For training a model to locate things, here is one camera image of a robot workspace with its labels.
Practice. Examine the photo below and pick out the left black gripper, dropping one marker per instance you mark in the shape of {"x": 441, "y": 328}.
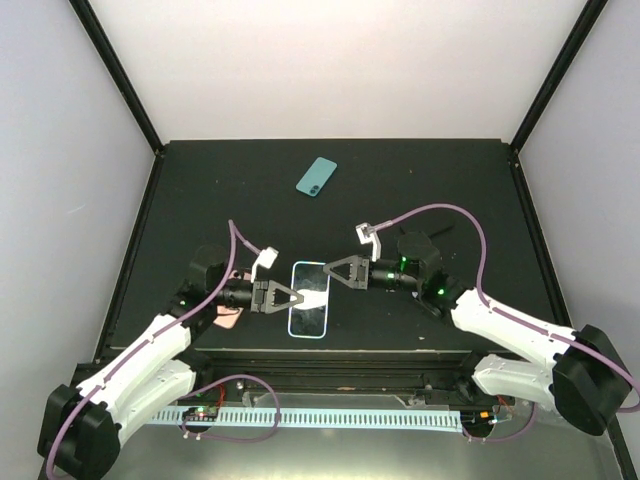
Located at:
{"x": 269, "y": 297}

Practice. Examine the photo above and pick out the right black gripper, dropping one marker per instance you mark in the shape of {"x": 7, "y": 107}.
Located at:
{"x": 351, "y": 282}

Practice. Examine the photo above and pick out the pink-edged phone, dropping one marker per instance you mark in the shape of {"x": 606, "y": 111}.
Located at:
{"x": 310, "y": 300}

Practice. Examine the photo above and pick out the light blue phone case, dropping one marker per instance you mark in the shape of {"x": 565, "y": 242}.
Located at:
{"x": 309, "y": 300}

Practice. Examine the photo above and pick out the pink phone case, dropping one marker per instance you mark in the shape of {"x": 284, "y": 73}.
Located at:
{"x": 228, "y": 316}

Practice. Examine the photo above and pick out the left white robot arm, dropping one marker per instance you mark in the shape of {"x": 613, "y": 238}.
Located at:
{"x": 85, "y": 427}

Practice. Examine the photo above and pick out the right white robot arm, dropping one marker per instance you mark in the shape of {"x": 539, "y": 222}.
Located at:
{"x": 576, "y": 373}

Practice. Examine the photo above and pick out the teal phone case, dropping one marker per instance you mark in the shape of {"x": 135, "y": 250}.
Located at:
{"x": 316, "y": 176}

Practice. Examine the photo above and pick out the left controller board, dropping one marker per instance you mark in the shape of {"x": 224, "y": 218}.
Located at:
{"x": 200, "y": 414}

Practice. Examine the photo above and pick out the controller board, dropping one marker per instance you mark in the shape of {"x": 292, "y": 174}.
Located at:
{"x": 477, "y": 418}
{"x": 200, "y": 414}

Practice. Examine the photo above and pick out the right controller board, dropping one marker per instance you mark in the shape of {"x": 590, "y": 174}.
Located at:
{"x": 477, "y": 418}

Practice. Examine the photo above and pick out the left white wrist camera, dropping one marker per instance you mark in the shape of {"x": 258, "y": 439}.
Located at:
{"x": 264, "y": 260}

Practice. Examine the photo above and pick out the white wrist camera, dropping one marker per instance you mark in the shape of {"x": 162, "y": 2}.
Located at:
{"x": 368, "y": 235}
{"x": 264, "y": 260}

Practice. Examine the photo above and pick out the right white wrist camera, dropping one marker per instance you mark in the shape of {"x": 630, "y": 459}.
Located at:
{"x": 368, "y": 235}

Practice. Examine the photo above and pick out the white slotted cable duct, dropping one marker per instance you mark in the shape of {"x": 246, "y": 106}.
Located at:
{"x": 316, "y": 418}

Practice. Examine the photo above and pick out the left black frame post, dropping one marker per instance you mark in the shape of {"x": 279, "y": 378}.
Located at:
{"x": 91, "y": 24}

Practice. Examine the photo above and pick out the black frame post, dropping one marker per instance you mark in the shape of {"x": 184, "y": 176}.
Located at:
{"x": 572, "y": 45}
{"x": 91, "y": 24}

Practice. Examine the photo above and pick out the right black frame post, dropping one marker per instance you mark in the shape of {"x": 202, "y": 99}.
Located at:
{"x": 572, "y": 45}

